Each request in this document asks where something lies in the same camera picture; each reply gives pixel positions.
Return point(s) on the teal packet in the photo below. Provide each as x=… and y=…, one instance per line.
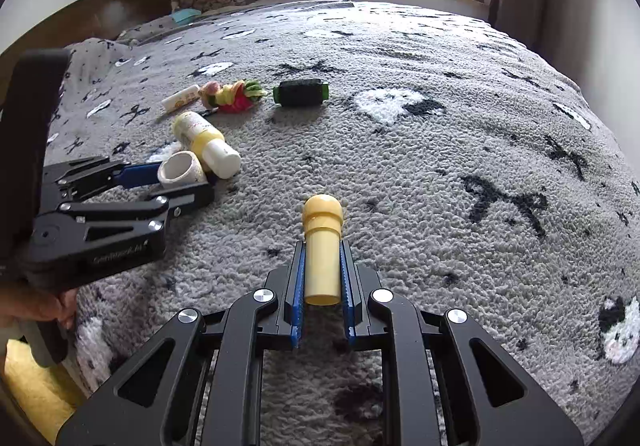
x=185, y=16

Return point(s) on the grey printed blanket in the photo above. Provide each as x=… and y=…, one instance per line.
x=450, y=151

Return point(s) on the small yellow bottle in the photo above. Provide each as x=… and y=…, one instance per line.
x=322, y=251

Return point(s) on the grey dotted pillow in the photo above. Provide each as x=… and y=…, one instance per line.
x=150, y=32

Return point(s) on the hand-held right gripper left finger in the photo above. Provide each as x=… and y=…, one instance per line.
x=298, y=296

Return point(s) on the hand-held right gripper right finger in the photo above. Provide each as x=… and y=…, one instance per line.
x=347, y=296

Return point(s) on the small dark green bottle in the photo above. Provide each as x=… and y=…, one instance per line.
x=302, y=93

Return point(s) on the wooden headboard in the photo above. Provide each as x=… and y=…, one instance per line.
x=100, y=11

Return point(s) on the colourful plush toy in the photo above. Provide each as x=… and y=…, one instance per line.
x=232, y=97

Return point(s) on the yellow bottle with white cap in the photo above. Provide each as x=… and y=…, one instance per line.
x=202, y=139

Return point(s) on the yellow cloth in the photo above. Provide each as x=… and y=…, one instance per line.
x=30, y=386

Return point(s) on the person's left hand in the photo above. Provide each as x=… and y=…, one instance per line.
x=35, y=311

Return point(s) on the small white tube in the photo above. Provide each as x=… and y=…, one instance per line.
x=180, y=99

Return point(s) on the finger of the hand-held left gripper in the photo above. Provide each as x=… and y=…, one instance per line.
x=190, y=198
x=140, y=174

